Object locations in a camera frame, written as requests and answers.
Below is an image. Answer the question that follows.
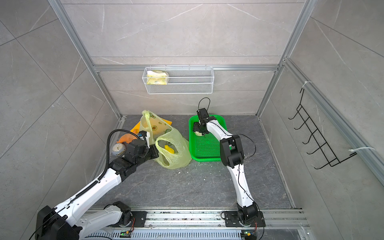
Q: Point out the yellow-green plastic bag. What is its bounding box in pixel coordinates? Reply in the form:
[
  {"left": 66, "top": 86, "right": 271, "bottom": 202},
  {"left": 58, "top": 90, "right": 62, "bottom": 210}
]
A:
[{"left": 140, "top": 110, "right": 192, "bottom": 170}]

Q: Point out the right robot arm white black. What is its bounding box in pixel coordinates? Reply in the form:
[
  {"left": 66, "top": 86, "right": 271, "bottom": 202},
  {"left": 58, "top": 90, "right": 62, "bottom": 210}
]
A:
[{"left": 193, "top": 116, "right": 261, "bottom": 227}]

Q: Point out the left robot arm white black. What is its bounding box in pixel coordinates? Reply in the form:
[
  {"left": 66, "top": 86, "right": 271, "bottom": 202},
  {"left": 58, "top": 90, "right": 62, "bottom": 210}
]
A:
[{"left": 32, "top": 139, "right": 159, "bottom": 240}]

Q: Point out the green plastic basket tray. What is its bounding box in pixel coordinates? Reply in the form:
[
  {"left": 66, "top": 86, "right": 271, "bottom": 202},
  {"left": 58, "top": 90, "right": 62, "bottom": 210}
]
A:
[{"left": 189, "top": 115, "right": 224, "bottom": 162}]

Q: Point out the orange plush toy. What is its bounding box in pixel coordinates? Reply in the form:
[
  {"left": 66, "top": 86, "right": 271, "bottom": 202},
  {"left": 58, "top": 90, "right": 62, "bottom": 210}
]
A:
[{"left": 116, "top": 133, "right": 137, "bottom": 144}]

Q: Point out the yellow fabric hat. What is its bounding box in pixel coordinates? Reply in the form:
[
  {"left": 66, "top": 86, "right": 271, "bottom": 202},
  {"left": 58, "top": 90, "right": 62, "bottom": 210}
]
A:
[{"left": 131, "top": 118, "right": 173, "bottom": 138}]

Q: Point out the grey alarm clock gold stand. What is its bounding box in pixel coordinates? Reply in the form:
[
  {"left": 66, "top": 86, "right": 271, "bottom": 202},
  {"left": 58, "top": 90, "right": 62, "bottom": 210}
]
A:
[{"left": 111, "top": 143, "right": 126, "bottom": 157}]

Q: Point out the yellow-white packet in basket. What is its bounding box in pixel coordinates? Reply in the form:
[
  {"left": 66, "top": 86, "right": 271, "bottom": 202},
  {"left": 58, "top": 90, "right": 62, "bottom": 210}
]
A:
[{"left": 146, "top": 70, "right": 169, "bottom": 85}]

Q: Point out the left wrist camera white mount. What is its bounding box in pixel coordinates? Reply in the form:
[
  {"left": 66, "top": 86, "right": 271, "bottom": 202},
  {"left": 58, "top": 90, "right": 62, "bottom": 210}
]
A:
[{"left": 139, "top": 131, "right": 151, "bottom": 149}]

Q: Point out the black corrugated cable conduit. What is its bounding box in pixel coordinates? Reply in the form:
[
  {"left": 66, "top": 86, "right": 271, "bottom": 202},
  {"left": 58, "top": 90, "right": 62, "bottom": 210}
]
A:
[{"left": 98, "top": 128, "right": 142, "bottom": 181}]

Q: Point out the white wire wall basket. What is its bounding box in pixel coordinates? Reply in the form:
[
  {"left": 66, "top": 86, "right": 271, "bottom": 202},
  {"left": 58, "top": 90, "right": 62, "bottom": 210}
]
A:
[{"left": 142, "top": 66, "right": 215, "bottom": 95}]

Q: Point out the metal base rail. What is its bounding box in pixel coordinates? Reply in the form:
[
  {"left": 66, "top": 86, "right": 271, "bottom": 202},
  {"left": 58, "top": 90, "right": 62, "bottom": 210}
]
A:
[{"left": 85, "top": 207, "right": 315, "bottom": 240}]

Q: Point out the black wire wall hook rack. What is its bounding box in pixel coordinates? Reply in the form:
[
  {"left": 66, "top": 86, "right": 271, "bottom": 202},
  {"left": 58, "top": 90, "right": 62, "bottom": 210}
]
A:
[{"left": 288, "top": 89, "right": 357, "bottom": 170}]

